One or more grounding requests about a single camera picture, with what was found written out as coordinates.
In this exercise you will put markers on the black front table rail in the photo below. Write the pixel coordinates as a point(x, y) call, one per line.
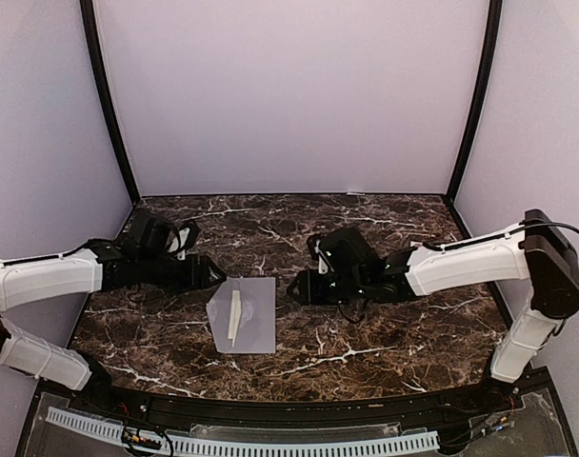
point(437, 408)

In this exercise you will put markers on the black frame post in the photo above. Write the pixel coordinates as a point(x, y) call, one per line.
point(98, 69)
point(477, 100)

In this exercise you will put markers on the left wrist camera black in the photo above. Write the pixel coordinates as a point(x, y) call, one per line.
point(188, 235)

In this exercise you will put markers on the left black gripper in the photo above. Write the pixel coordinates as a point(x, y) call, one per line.
point(199, 279)

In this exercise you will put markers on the right black frame post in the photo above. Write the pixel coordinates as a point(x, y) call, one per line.
point(477, 100)

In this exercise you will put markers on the grey envelope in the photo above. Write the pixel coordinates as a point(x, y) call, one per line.
point(257, 332)

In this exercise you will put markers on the left black frame post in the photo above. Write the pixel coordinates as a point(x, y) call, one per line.
point(98, 69)

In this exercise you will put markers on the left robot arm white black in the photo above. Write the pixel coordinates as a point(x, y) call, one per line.
point(153, 251)

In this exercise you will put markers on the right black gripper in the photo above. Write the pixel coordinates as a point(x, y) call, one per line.
point(309, 291)

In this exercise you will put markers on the white slotted cable duct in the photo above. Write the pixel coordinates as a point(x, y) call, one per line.
point(247, 441)

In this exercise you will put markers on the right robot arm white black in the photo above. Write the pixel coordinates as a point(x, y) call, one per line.
point(534, 249)

